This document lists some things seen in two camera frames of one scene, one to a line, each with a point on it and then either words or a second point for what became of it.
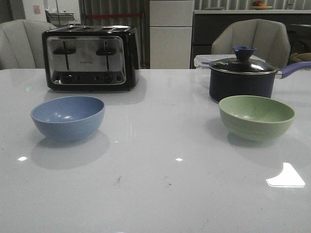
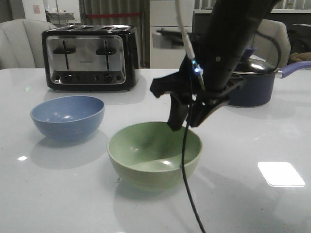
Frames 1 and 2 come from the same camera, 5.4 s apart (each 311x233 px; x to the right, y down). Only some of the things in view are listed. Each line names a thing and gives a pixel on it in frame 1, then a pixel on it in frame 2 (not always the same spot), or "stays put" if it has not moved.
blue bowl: [68, 118] stays put
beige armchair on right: [270, 38] stays put
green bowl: [255, 118] → [147, 157]
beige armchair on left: [21, 44] stays put
